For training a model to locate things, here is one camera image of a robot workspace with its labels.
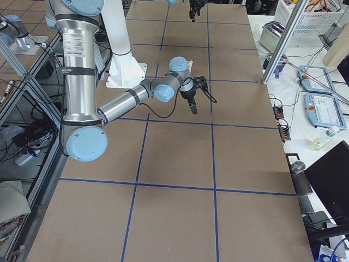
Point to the lower teach pendant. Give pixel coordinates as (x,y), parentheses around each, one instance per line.
(324,111)

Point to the aluminium frame post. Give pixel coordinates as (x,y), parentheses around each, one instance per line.
(282,43)

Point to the small metal cup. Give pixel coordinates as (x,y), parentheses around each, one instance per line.
(297,167)

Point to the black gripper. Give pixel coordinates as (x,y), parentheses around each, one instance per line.
(195,8)
(187,95)

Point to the pink mesh pen holder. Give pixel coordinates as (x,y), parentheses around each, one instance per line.
(189,63)

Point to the upper teach pendant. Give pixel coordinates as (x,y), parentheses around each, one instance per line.
(318,73)

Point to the clear plastic bottle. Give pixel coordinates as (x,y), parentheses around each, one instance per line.
(324,138)

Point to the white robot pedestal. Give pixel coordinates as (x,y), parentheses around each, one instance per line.
(125,71)

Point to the silver toaster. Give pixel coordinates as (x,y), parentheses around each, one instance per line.
(271,33)

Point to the white power strip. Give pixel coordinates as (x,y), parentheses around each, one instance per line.
(24,158)

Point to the orange black connector strip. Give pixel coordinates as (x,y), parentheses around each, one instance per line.
(283,126)

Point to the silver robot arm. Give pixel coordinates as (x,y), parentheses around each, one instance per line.
(83,137)
(185,10)

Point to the black monitor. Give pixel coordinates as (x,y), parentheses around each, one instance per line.
(328,177)

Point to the teach pendant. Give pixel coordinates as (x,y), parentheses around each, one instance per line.
(324,111)
(318,73)

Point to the white plastic crate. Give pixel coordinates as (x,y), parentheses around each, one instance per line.
(315,20)

